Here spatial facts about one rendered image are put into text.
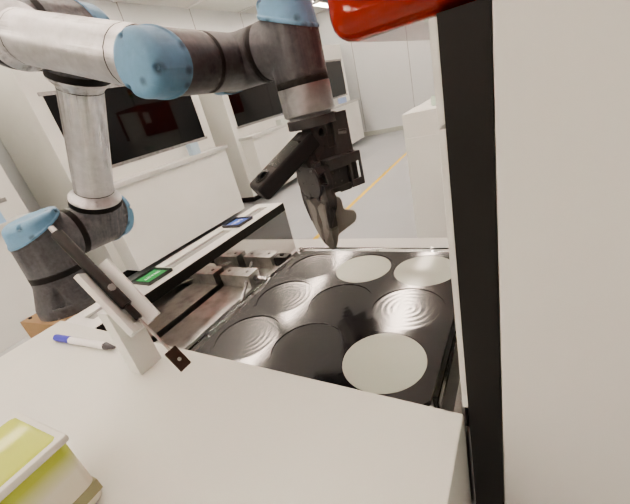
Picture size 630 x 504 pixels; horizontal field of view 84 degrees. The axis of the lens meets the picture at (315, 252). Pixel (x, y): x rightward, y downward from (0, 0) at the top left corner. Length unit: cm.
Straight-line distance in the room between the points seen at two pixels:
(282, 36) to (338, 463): 47
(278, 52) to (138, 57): 17
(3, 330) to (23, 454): 306
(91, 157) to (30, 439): 69
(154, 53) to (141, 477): 40
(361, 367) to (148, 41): 43
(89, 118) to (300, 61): 52
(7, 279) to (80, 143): 249
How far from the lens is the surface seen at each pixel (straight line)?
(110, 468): 38
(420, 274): 60
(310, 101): 51
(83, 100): 89
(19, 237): 97
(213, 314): 69
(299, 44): 52
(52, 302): 99
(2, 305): 336
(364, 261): 67
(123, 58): 49
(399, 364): 44
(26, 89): 382
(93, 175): 96
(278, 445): 31
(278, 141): 549
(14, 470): 33
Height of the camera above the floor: 120
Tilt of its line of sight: 24 degrees down
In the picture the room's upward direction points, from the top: 15 degrees counter-clockwise
